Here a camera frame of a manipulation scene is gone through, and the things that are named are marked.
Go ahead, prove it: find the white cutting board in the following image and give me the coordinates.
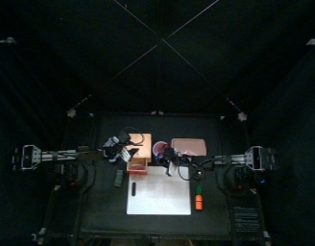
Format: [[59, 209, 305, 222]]
[[126, 165, 194, 216]]

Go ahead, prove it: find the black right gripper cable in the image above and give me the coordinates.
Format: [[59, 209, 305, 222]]
[[176, 160, 205, 182]]

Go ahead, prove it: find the wooden drawer with red front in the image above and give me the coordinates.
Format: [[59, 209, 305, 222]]
[[126, 158, 148, 176]]

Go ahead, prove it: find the wooden drawer cabinet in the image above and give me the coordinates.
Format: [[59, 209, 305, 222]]
[[126, 133, 154, 163]]

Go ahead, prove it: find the black left camera cable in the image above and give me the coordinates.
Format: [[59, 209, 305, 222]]
[[123, 126, 146, 147]]

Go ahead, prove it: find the small grey block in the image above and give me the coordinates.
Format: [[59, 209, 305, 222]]
[[114, 169, 124, 188]]

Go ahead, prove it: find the pink square plate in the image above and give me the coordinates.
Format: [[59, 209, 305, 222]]
[[171, 137, 207, 157]]

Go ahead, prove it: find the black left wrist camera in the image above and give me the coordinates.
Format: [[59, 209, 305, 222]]
[[115, 131, 132, 145]]

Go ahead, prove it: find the orange toy carrot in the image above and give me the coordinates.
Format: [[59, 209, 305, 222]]
[[195, 184, 205, 211]]

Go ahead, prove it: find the black printed label sheet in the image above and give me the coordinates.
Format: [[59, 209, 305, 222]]
[[231, 205, 263, 238]]

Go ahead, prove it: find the pink toy cup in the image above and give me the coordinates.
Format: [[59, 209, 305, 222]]
[[151, 141, 172, 159]]

